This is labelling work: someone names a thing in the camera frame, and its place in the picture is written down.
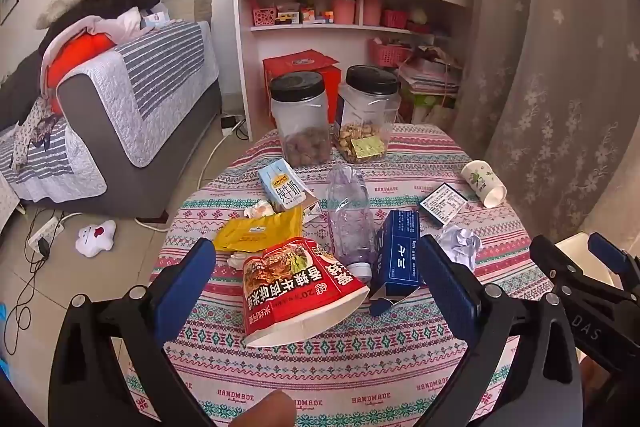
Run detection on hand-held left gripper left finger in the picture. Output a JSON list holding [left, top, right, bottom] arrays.
[[48, 237, 221, 427]]

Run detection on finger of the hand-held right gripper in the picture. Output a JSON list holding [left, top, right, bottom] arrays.
[[530, 235, 596, 303], [587, 232, 640, 303]]

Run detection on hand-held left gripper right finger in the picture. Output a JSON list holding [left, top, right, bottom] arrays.
[[417, 234, 583, 427]]

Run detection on red instant noodle cup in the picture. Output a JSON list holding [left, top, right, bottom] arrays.
[[242, 237, 371, 349]]

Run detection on person's left hand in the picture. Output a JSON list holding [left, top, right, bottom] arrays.
[[234, 389, 297, 427]]

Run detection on crumpled white paper ball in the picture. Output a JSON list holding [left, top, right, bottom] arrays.
[[434, 224, 483, 272]]

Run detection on dark blue carton box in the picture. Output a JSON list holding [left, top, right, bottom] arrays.
[[369, 209, 426, 318]]

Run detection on yellow snack packet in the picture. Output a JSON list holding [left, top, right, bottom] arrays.
[[214, 207, 306, 254]]

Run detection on small black white box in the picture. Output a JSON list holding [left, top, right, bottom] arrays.
[[418, 182, 468, 228]]

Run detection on white plush toy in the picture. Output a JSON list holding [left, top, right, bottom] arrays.
[[75, 220, 117, 257]]

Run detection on white paper cup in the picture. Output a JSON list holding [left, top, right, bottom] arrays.
[[460, 160, 508, 208]]

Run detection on grey sofa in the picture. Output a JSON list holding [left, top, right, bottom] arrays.
[[0, 19, 223, 220]]

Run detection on clear plastic bottle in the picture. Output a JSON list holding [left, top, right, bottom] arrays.
[[326, 163, 377, 283]]

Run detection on light blue milk carton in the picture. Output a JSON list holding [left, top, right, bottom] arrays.
[[258, 158, 325, 224]]

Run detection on round table with patterned cloth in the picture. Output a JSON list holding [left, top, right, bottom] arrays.
[[125, 123, 551, 427]]

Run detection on floral lace curtain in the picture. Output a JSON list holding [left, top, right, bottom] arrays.
[[452, 0, 640, 258]]

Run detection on clear jar with brown nuts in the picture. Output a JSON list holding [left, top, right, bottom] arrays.
[[270, 71, 333, 168]]

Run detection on blue plastic object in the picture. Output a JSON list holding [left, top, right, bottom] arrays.
[[0, 302, 12, 383]]

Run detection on clear jar with yellow label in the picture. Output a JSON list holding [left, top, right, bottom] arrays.
[[334, 65, 401, 164]]

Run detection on floral printed cloth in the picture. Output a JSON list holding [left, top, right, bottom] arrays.
[[10, 99, 58, 170]]

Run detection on stack of papers and bags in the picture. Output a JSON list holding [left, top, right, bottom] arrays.
[[397, 47, 465, 124]]

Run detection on grey striped quilted cover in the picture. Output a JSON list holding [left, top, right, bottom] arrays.
[[0, 21, 221, 202]]

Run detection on red cardboard box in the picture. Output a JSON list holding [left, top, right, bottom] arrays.
[[262, 49, 343, 124]]

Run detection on orange cloth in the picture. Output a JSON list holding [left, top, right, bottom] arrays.
[[47, 32, 113, 88]]

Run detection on large pink basket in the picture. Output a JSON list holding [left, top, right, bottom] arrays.
[[369, 38, 413, 68]]

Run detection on white pink clothes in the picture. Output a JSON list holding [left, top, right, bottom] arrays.
[[85, 7, 146, 45]]

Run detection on colourful toy blocks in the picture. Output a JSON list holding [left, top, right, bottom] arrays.
[[300, 4, 332, 26]]

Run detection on white power cable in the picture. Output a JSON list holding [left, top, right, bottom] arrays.
[[136, 127, 251, 233]]

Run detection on black cables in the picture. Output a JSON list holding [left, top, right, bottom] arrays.
[[0, 207, 58, 358]]

